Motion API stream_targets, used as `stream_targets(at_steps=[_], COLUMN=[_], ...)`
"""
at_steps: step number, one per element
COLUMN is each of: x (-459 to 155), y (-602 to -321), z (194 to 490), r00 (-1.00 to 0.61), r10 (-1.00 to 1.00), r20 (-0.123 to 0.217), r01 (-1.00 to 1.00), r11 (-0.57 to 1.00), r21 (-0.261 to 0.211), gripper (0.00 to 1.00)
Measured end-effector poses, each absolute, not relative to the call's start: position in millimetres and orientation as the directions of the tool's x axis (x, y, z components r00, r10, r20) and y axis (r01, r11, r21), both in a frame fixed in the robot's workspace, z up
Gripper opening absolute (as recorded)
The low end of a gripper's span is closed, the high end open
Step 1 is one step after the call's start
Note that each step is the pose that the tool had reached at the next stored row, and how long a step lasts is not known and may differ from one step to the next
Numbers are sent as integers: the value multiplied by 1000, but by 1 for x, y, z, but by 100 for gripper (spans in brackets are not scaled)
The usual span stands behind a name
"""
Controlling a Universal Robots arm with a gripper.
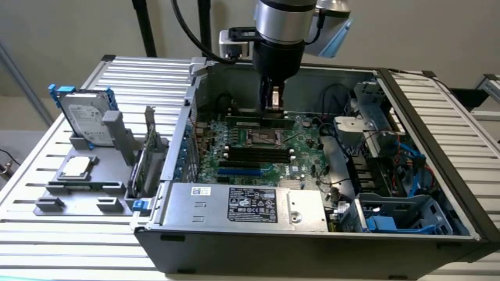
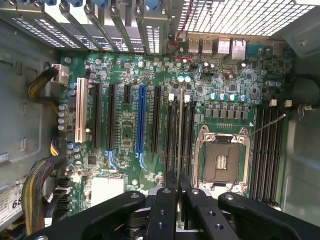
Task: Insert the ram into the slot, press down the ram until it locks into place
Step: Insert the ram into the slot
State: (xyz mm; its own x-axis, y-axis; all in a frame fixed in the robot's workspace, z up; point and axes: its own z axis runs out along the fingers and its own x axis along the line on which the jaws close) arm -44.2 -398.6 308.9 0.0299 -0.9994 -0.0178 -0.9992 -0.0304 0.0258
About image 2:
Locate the short black expansion slot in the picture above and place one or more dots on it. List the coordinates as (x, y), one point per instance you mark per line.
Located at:
(127, 94)

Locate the long black expansion slot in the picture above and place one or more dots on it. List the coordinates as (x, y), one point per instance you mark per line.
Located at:
(111, 115)
(97, 115)
(156, 117)

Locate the silver vented slot cover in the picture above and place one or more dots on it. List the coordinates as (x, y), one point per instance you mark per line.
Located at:
(50, 35)
(82, 35)
(152, 37)
(105, 32)

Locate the white printed label sticker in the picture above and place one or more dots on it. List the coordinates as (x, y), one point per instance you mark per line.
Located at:
(11, 200)

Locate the grey metal PC case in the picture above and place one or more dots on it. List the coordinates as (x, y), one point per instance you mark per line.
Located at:
(20, 120)

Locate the white expansion slot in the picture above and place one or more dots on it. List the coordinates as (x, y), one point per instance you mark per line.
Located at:
(80, 110)

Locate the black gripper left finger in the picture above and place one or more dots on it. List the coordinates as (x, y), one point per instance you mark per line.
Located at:
(161, 220)

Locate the white power connector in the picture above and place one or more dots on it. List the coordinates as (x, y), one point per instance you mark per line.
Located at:
(60, 73)

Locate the blue expansion slot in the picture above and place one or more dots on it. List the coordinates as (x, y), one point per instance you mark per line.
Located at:
(141, 117)

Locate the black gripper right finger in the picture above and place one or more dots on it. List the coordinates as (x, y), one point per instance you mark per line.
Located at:
(212, 220)

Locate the green motherboard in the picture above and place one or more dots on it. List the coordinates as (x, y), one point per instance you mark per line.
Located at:
(130, 120)

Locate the silver CPU socket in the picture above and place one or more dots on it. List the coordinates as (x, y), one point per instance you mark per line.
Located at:
(221, 160)

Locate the silver USB port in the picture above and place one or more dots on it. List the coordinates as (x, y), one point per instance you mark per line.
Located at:
(207, 46)
(193, 46)
(223, 45)

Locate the silver ethernet port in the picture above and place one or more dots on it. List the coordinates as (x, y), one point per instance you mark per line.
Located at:
(238, 49)

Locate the silver chipset heatsink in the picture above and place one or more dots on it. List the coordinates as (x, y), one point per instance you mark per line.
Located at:
(107, 187)

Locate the silver socket locking lever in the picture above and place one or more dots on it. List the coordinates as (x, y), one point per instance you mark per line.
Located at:
(268, 124)

